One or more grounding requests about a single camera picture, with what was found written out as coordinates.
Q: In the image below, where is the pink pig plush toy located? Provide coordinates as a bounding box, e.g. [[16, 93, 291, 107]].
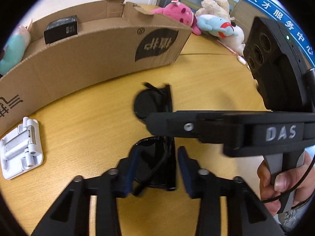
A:
[[1, 19, 32, 77]]

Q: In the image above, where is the black charger box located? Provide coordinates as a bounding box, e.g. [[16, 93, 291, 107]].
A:
[[44, 15, 78, 44]]

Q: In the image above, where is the grey jacket right forearm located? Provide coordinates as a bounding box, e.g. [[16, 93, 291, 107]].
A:
[[278, 196, 313, 233]]

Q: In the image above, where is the right hand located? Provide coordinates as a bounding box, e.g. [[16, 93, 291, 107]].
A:
[[257, 152, 314, 206]]

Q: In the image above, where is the pink white pen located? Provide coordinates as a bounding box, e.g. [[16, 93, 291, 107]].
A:
[[216, 39, 247, 66]]

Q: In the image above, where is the light blue plush toy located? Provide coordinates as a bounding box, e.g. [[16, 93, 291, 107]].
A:
[[196, 14, 239, 38]]

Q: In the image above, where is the white folding phone stand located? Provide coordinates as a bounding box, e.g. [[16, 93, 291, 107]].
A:
[[1, 117, 44, 180]]

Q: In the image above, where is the beige plush bear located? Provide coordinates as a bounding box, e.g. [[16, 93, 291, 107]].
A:
[[195, 0, 234, 20]]

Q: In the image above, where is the shallow cardboard box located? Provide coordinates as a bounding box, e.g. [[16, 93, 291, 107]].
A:
[[1, 0, 192, 133]]

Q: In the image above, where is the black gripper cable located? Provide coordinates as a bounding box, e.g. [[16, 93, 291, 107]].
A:
[[260, 68, 315, 203]]

